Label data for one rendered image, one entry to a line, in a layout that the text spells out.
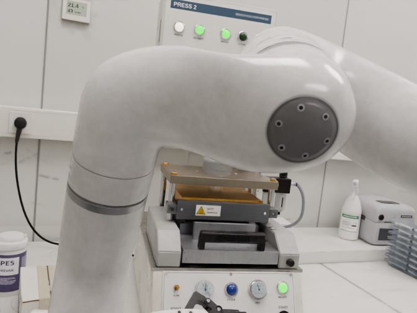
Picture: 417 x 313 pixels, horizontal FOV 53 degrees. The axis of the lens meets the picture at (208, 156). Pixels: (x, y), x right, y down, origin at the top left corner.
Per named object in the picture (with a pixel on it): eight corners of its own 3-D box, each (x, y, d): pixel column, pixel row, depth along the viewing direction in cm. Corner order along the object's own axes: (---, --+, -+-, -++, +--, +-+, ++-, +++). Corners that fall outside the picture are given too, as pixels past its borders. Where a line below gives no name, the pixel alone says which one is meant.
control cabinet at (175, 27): (139, 211, 132) (158, 1, 125) (239, 215, 140) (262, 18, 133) (143, 226, 116) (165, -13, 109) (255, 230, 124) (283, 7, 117)
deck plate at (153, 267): (136, 213, 133) (136, 210, 132) (241, 217, 141) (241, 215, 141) (151, 271, 88) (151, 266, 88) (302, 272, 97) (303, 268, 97)
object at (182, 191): (169, 197, 116) (173, 163, 115) (246, 201, 121) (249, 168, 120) (180, 213, 99) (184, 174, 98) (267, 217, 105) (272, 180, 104)
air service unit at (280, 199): (246, 211, 129) (252, 163, 128) (290, 213, 133) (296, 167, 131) (251, 215, 124) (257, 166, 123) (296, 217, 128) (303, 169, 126)
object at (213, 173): (155, 190, 122) (159, 146, 120) (255, 197, 129) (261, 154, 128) (166, 213, 98) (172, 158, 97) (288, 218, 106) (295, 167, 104)
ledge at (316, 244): (206, 238, 171) (207, 228, 171) (368, 236, 202) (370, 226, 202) (237, 267, 143) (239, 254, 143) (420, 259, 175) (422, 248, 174)
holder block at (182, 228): (169, 215, 116) (170, 205, 116) (237, 217, 121) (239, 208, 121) (179, 233, 100) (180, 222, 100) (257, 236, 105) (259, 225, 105)
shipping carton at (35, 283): (18, 300, 105) (20, 266, 104) (72, 297, 109) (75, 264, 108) (13, 341, 87) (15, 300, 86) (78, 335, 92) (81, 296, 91)
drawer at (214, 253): (163, 226, 118) (165, 199, 117) (237, 228, 124) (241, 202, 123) (181, 266, 90) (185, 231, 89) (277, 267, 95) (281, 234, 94)
